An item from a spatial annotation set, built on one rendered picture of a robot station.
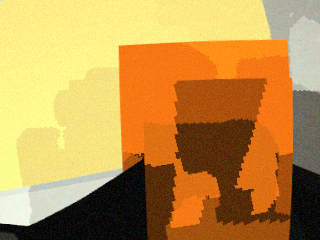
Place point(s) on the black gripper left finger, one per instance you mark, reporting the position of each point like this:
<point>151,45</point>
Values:
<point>115,211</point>

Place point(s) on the yellow panel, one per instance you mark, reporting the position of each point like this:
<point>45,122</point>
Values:
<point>60,111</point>

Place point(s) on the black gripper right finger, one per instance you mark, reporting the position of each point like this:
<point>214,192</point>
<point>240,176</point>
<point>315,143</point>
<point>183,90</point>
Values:
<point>305,205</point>

